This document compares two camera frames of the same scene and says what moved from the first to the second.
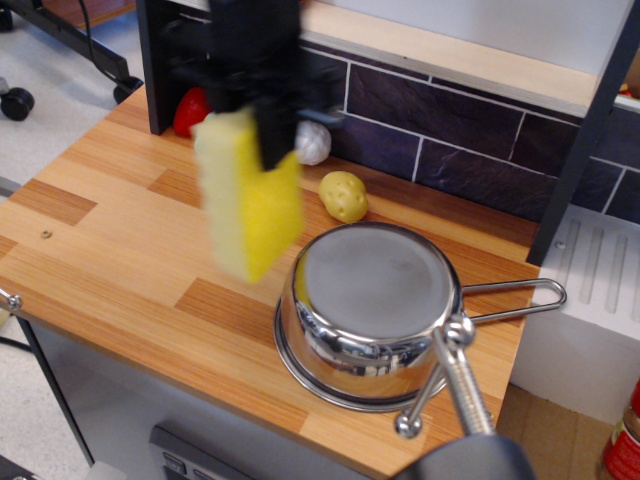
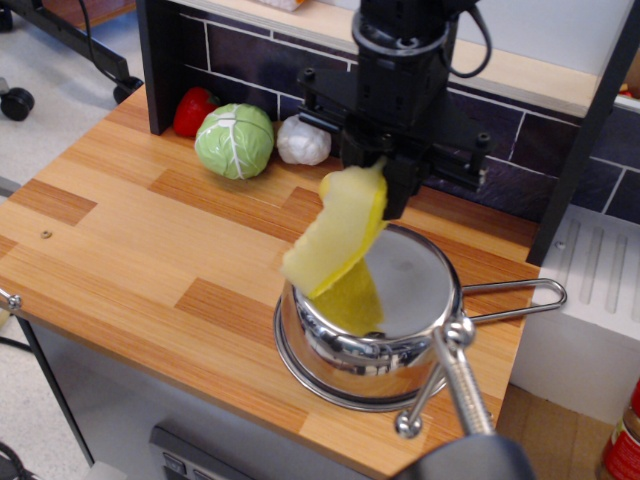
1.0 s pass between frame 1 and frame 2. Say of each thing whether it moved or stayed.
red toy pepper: stayed
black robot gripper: moved
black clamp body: stayed
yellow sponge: moved
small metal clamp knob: stayed
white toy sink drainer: stayed
